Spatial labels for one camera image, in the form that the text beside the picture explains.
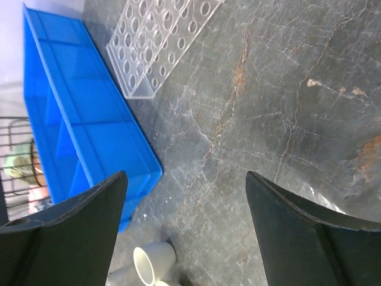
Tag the blue plastic compartment bin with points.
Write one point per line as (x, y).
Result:
(83, 129)

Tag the clear acrylic test tube rack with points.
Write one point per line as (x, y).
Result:
(150, 39)

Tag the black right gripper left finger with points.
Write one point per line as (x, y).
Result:
(70, 243)

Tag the black wire basket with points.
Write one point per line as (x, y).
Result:
(23, 185)

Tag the green floral ceramic bowl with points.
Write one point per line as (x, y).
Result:
(18, 163)

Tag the white ceramic crucible cup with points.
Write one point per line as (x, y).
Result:
(153, 261)

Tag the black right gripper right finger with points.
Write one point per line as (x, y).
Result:
(304, 243)

